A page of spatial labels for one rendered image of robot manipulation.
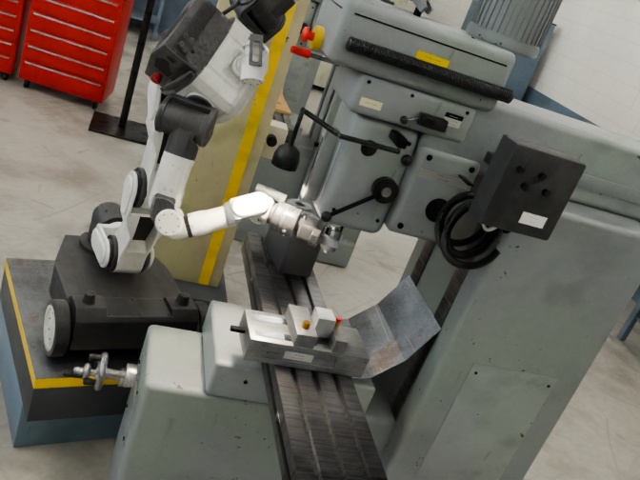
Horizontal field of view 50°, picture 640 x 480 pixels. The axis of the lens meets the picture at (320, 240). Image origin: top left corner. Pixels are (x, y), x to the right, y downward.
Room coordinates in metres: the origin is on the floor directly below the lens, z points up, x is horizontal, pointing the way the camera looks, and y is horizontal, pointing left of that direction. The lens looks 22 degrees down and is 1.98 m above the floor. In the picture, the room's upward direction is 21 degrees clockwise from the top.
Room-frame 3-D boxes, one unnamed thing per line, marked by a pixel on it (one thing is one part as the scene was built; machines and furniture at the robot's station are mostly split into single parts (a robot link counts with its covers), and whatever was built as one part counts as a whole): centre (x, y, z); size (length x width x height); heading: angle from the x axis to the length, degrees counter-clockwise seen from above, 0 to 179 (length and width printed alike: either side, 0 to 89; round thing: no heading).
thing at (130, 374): (1.70, 0.44, 0.64); 0.16 x 0.12 x 0.12; 109
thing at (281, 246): (2.25, 0.09, 1.04); 0.22 x 0.12 x 0.20; 26
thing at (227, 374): (1.86, -0.03, 0.80); 0.50 x 0.35 x 0.12; 109
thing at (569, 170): (1.65, -0.42, 1.62); 0.20 x 0.09 x 0.21; 109
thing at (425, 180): (1.93, -0.21, 1.47); 0.24 x 0.19 x 0.26; 19
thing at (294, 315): (1.68, -0.03, 1.03); 0.15 x 0.06 x 0.04; 21
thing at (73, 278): (2.35, 0.69, 0.59); 0.64 x 0.52 x 0.33; 37
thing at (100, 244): (2.37, 0.71, 0.68); 0.21 x 0.20 x 0.13; 37
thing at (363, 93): (1.88, -0.07, 1.68); 0.34 x 0.24 x 0.10; 109
